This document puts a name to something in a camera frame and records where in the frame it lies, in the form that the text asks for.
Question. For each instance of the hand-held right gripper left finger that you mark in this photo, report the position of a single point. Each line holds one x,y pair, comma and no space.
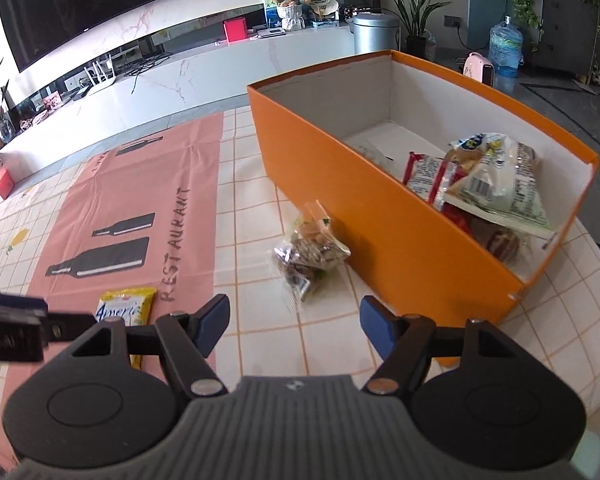
212,322

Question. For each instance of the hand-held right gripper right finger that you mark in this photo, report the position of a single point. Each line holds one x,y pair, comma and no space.
375,325

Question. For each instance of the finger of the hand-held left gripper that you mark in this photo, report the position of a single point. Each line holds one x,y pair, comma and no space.
65,327
10,301

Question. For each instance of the yellow wafer packet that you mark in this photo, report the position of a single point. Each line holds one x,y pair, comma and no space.
130,305

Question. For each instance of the clear mixed nut packet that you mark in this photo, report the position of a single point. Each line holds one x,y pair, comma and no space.
305,255

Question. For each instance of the orange cardboard box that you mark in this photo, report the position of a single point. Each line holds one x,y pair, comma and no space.
360,220

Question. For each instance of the small red snack packet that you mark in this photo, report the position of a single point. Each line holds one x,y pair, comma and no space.
425,170

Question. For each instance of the pale green chip bag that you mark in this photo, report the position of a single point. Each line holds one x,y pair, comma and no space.
505,185

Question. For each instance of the small red storage box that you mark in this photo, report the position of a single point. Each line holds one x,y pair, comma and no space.
3,184

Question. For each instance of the white marble television console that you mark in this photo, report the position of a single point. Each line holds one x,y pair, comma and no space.
190,85

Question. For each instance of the white router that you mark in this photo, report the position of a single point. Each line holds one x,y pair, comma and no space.
100,80

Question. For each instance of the small pink heater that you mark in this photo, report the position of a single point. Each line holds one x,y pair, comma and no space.
479,70

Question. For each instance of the silver trash can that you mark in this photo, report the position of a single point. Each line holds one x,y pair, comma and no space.
374,35

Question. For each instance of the red cube box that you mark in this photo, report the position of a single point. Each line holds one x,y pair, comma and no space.
235,30

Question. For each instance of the black flat television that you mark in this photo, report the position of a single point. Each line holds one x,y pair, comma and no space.
80,5

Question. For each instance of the blue water bottle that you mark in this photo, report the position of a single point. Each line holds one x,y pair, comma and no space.
505,47

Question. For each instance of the white knitted pot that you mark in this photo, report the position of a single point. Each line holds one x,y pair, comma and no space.
291,17

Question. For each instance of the painted canvas picture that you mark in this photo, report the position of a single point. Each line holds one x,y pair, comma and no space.
270,10

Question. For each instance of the tall leafy potted plant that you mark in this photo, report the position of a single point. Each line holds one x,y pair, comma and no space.
417,10

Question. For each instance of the dark cabinet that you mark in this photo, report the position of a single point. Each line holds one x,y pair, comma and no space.
572,25

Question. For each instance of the pink photo frame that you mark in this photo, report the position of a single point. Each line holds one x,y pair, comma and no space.
52,101

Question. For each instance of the wall outlet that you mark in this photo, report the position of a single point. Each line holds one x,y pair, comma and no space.
453,21

